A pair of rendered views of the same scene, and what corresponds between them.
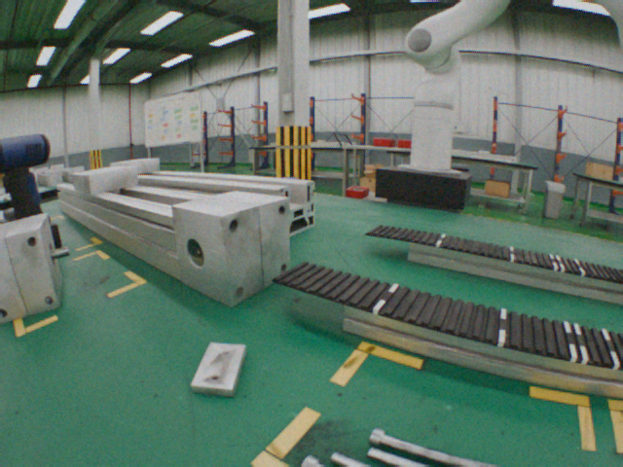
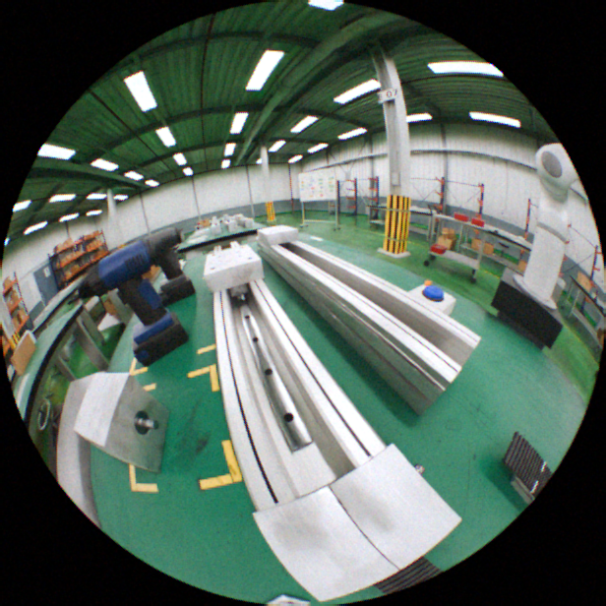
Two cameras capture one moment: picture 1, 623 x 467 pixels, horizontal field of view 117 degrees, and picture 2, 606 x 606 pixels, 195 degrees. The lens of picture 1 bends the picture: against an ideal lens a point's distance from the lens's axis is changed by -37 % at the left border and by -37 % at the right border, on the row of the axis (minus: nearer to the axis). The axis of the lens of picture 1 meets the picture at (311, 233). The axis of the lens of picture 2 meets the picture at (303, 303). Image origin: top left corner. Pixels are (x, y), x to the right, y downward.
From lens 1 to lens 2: 0.38 m
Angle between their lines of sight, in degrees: 33
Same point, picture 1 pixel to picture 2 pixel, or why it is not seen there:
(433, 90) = (558, 220)
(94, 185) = (212, 284)
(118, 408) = not seen: outside the picture
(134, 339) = (219, 560)
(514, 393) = not seen: outside the picture
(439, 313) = not seen: outside the picture
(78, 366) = (177, 554)
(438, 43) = (567, 176)
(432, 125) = (553, 255)
